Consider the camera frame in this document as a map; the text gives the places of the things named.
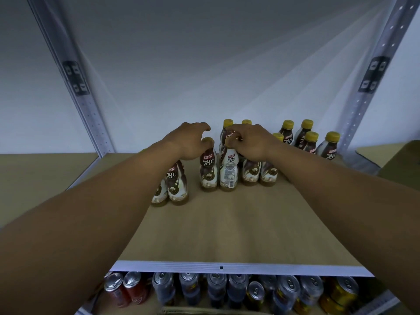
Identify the row of silver cans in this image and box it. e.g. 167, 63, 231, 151
103, 271, 361, 315

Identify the person's right hand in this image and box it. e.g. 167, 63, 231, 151
224, 122, 284, 163

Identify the person's left forearm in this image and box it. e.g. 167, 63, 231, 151
0, 142, 181, 315

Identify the Kopiko bottle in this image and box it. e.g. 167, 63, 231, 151
218, 131, 240, 193
199, 137, 219, 193

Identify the person's right forearm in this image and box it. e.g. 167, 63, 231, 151
269, 144, 420, 315

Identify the open brown carton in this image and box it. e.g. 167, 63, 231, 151
356, 139, 420, 194

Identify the group of Kopiko coffee bottles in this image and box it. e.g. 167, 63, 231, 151
150, 119, 342, 208

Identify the person's left hand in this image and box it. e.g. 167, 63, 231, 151
160, 121, 215, 162

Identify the white metal shelving rack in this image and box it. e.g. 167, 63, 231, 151
0, 0, 420, 315

